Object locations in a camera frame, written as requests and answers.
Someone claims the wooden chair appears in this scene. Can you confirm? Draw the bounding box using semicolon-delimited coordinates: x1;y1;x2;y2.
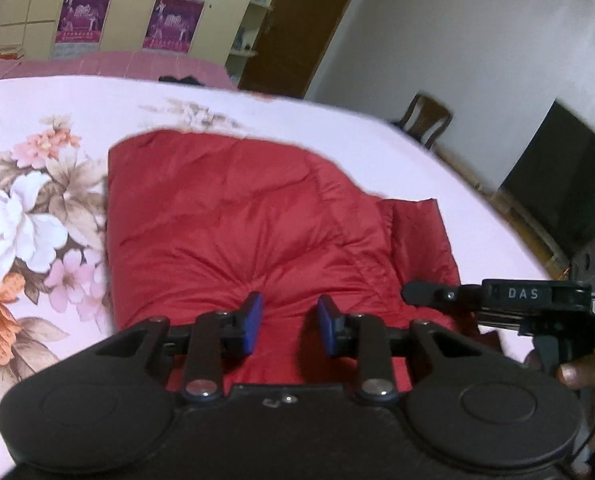
393;92;453;151

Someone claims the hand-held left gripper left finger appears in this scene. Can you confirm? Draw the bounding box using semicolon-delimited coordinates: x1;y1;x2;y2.
94;291;264;404

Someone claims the floral bed sheet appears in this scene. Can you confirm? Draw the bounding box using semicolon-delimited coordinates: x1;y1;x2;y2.
0;76;555;413

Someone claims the pink bed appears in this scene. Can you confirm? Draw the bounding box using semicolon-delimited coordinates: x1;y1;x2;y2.
0;50;239;92

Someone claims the brown wooden door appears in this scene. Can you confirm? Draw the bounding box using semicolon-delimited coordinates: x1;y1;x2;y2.
237;0;369;101

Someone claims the black television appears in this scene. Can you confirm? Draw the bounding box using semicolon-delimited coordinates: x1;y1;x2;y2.
499;99;595;262

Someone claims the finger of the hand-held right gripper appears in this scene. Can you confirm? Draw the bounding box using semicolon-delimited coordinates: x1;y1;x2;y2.
402;280;484;309

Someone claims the purple wall poster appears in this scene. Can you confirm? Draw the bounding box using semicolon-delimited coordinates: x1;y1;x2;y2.
52;0;114;59
140;0;205;56

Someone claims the person's right hand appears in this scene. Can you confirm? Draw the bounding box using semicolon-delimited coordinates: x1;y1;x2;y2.
524;347;595;462

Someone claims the red puffer jacket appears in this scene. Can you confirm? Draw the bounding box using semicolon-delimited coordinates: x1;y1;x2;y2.
106;130;502;397

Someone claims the cream open shelf unit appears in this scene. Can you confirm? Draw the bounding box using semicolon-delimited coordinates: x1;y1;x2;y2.
224;0;286;87

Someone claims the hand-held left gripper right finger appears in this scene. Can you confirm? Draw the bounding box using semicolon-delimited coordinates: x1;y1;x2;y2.
317;293;484;404

